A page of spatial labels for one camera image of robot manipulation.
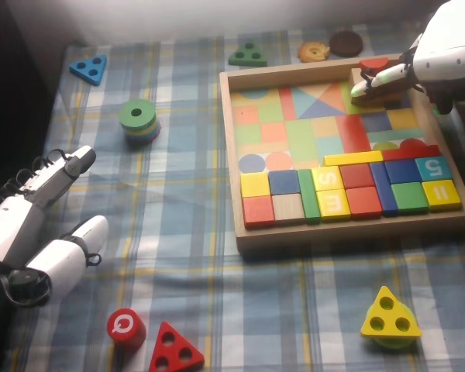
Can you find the light green round disc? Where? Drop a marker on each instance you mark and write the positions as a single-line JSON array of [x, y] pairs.
[[390, 342]]

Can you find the yellow triangle with holes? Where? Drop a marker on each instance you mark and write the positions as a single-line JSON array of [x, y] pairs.
[[390, 315]]

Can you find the natural wooden arch block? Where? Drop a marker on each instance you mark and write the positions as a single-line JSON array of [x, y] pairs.
[[372, 101]]

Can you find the tan flower-shaped cookie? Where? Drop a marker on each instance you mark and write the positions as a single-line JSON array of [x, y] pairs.
[[305, 54]]

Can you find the green triangle with holes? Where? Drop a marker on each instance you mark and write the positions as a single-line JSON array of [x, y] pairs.
[[233, 60]]

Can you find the wooden tray with colourful print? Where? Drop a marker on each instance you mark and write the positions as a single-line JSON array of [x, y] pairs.
[[333, 236]]

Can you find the blue triangle with holes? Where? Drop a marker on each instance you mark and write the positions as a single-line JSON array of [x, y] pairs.
[[75, 69]]

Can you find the blue plaid tablecloth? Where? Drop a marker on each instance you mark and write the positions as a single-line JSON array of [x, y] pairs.
[[178, 232]]

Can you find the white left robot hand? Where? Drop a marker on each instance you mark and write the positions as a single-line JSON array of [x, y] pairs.
[[11, 232]]

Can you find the red semicircle block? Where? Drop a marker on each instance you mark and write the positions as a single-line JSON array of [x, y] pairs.
[[374, 64]]

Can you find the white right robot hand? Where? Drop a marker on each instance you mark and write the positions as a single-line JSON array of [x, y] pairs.
[[449, 50]]

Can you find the dark brown round cookie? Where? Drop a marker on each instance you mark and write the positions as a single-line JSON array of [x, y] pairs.
[[346, 42]]

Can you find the red cylinder block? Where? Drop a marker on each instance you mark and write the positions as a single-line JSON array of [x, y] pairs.
[[127, 337]]

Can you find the red triangle with holes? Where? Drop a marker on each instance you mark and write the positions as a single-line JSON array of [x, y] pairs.
[[174, 348]]

